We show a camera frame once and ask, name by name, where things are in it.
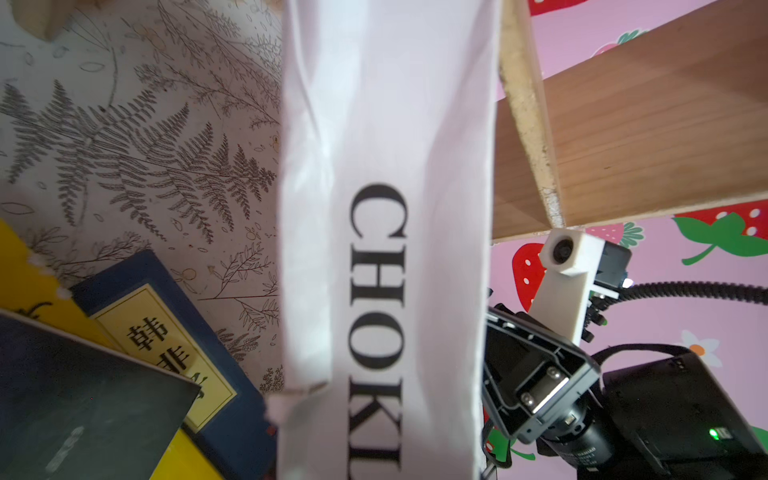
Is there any white hardcover book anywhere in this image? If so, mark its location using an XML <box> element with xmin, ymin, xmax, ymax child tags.
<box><xmin>267</xmin><ymin>1</ymin><xmax>501</xmax><ymax>479</ymax></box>

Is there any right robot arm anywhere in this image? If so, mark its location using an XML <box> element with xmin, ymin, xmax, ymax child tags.
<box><xmin>482</xmin><ymin>306</ymin><xmax>767</xmax><ymax>479</ymax></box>

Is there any black wolf cover book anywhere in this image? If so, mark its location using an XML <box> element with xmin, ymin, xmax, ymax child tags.
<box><xmin>1</xmin><ymin>311</ymin><xmax>200</xmax><ymax>479</ymax></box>

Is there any blue book middle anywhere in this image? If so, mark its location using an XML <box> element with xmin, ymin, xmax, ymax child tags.
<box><xmin>71</xmin><ymin>250</ymin><xmax>277</xmax><ymax>479</ymax></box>

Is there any wooden two-tier shelf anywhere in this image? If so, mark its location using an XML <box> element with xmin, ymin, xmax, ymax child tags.
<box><xmin>0</xmin><ymin>0</ymin><xmax>768</xmax><ymax>242</ymax></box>

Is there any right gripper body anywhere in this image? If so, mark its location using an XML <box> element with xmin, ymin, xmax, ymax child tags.
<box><xmin>482</xmin><ymin>307</ymin><xmax>600</xmax><ymax>444</ymax></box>

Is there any yellow cartoon cover book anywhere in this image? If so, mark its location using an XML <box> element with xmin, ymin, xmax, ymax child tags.
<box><xmin>1</xmin><ymin>226</ymin><xmax>219</xmax><ymax>479</ymax></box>

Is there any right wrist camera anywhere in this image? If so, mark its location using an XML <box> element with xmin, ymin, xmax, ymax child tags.
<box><xmin>529</xmin><ymin>229</ymin><xmax>632</xmax><ymax>346</ymax></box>

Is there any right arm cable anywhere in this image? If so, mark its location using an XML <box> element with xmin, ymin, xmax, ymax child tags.
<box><xmin>617</xmin><ymin>280</ymin><xmax>768</xmax><ymax>307</ymax></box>

